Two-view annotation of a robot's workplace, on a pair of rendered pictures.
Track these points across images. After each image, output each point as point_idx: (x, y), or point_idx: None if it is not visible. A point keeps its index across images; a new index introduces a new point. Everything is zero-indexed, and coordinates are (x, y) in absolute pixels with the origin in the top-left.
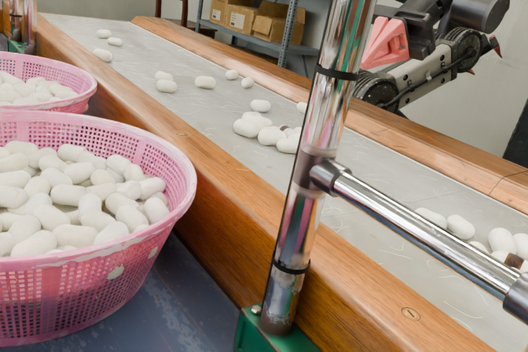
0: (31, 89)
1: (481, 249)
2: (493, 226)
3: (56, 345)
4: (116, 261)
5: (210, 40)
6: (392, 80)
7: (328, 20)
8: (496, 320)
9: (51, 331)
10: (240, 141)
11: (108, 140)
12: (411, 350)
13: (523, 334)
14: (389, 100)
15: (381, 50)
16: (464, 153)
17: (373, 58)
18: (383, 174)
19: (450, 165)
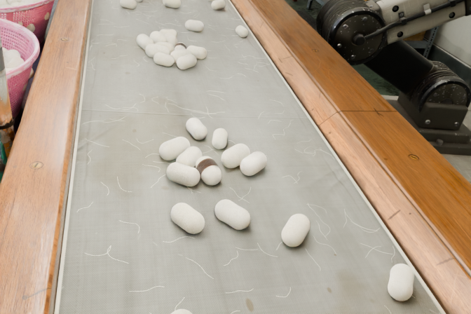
0: (15, 0)
1: (188, 151)
2: (272, 147)
3: None
4: None
5: None
6: (376, 10)
7: None
8: (139, 196)
9: None
10: (133, 51)
11: (15, 38)
12: (2, 179)
13: (146, 208)
14: (371, 32)
15: None
16: (338, 86)
17: None
18: (232, 92)
19: (310, 94)
